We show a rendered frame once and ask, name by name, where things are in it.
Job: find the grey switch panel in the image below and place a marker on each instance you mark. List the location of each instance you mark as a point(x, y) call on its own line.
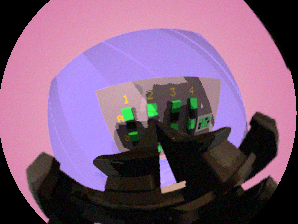
point(186, 103)

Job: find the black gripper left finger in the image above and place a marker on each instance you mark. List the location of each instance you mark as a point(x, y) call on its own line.
point(142, 159)

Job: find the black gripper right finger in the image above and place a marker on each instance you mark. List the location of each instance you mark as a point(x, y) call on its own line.
point(181, 149)

